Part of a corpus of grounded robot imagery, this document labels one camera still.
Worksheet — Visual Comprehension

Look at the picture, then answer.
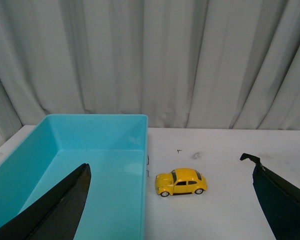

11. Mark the yellow beetle toy car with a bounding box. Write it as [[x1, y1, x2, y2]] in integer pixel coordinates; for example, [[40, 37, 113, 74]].
[[155, 168, 208, 197]]

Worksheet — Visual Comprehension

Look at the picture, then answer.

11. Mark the grey curtain backdrop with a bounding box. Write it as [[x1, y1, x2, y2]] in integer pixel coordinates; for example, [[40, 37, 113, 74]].
[[0, 0, 300, 146]]

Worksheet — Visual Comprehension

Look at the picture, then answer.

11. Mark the turquoise plastic storage box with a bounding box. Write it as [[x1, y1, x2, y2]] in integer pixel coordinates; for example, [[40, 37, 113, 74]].
[[0, 114, 148, 240]]

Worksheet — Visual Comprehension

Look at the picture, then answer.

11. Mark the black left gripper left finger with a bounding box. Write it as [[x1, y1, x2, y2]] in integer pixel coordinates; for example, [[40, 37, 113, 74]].
[[0, 163, 92, 240]]

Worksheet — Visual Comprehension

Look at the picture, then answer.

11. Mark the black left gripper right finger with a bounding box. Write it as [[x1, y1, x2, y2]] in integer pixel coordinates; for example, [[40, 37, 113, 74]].
[[240, 153, 300, 240]]

